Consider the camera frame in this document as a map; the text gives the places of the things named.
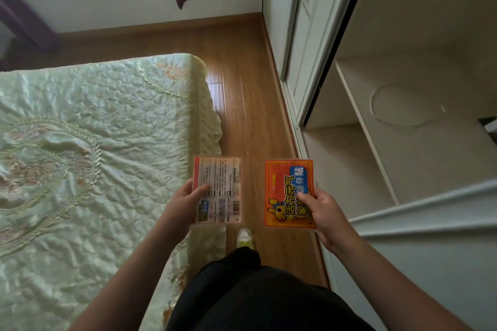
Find person's right hand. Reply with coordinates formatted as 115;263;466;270
297;186;356;254

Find person's left hand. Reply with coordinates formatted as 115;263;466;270
163;178;211;236

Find white printed-back heat pack packet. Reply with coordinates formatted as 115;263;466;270
192;156;242;225

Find orange heat pack packet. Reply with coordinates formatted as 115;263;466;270
264;159;317;230

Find person's left forearm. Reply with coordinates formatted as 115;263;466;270
67;215;191;331

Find person's right forearm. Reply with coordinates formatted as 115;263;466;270
324;228;473;331

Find person's white shoe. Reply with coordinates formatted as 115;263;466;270
236;228;255;251

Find bed with pale green quilt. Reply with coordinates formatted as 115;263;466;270
0;53;227;331

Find person's black trousers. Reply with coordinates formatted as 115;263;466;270
165;246;376;331

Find white wardrobe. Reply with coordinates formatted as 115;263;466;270
262;0;497;331

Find white sliding wardrobe door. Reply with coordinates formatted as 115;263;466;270
263;0;369;124

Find dark purple curtain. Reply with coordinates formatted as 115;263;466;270
0;0;62;57

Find thin white wire loop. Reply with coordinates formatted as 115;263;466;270
370;84;444;127

